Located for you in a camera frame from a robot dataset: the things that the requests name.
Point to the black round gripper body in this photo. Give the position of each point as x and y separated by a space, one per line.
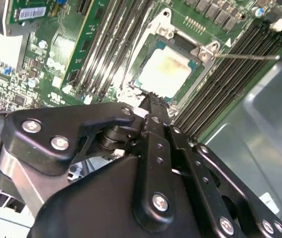
93 203

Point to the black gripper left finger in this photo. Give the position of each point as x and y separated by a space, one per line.
44 124

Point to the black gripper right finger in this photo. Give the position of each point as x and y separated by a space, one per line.
230 188

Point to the square silver CPU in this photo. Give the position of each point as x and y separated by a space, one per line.
165 72

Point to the thin metal locking lever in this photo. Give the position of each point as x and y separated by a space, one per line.
247 56

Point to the metal socket cover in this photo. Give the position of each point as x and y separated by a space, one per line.
155 27

